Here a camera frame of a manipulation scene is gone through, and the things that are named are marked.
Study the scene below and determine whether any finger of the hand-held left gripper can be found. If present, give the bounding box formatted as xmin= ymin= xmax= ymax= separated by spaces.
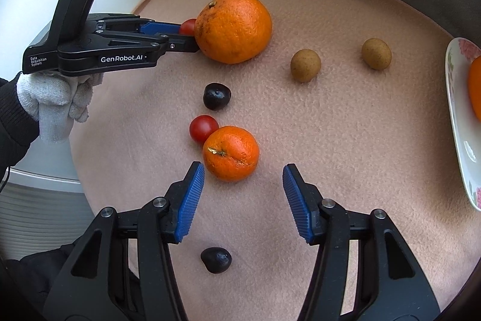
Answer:
xmin=86 ymin=31 xmax=201 ymax=54
xmin=87 ymin=13 xmax=182 ymax=36

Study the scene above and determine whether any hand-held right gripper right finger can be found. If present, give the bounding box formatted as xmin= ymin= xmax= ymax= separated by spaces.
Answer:
xmin=283 ymin=163 xmax=441 ymax=321

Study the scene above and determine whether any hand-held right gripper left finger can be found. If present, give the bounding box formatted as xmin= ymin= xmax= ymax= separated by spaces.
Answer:
xmin=42 ymin=161 xmax=206 ymax=321

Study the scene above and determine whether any red cherry tomato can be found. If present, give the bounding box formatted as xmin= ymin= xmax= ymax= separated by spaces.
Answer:
xmin=178 ymin=19 xmax=197 ymax=36
xmin=189 ymin=115 xmax=219 ymax=143

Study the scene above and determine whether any large rough-skinned orange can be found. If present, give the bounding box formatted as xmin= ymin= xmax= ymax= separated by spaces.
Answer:
xmin=194 ymin=0 xmax=273 ymax=65

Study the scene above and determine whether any small mandarin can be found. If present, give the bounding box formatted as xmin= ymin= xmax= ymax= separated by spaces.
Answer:
xmin=202 ymin=126 xmax=260 ymax=182

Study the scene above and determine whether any dark purple round fruit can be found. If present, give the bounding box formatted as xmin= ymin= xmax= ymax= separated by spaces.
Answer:
xmin=203 ymin=82 xmax=232 ymax=111
xmin=200 ymin=247 xmax=232 ymax=274

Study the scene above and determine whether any brown round fruit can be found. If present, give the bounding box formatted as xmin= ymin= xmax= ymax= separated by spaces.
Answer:
xmin=361 ymin=38 xmax=392 ymax=71
xmin=290 ymin=49 xmax=322 ymax=83

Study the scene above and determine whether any white floral plate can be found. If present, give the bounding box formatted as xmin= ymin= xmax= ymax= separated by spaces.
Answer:
xmin=445 ymin=37 xmax=481 ymax=212

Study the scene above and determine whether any person's left forearm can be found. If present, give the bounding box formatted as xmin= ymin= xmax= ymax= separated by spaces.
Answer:
xmin=0 ymin=76 xmax=40 ymax=171

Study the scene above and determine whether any person's left hand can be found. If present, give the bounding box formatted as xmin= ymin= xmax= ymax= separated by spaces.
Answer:
xmin=17 ymin=72 xmax=104 ymax=143

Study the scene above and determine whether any large smooth orange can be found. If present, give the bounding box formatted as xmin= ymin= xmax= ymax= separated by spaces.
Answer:
xmin=467 ymin=56 xmax=481 ymax=122

